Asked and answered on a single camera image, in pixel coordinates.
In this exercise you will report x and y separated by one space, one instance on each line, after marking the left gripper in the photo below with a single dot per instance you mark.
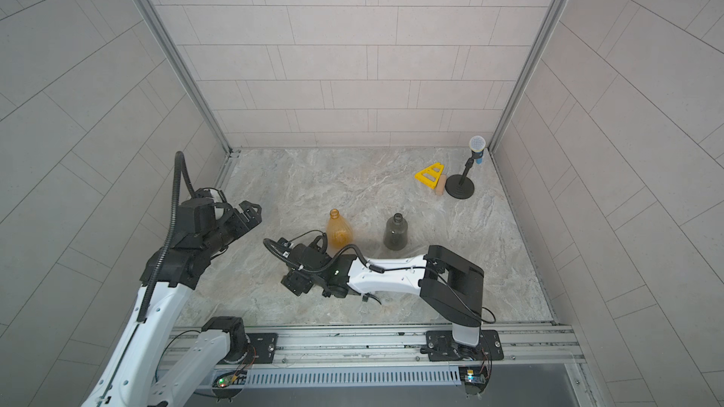
243 225

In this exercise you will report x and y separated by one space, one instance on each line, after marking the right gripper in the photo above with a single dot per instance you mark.
294 277

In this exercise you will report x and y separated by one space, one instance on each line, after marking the black white spray nozzle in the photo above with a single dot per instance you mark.
368 296

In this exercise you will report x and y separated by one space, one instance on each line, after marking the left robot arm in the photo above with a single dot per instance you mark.
170 277

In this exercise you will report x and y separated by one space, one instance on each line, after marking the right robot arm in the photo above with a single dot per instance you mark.
449 283

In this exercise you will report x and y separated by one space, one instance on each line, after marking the orange plastic bottle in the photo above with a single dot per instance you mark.
338 230

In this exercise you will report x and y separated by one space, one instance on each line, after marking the dark grey bottle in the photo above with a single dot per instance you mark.
396 233

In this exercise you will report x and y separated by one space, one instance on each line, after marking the yellow triangle block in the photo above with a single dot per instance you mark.
431 175

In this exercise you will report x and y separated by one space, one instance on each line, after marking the microphone on black stand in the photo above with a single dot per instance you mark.
459 186

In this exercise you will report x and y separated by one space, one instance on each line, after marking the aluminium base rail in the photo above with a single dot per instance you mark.
337 357

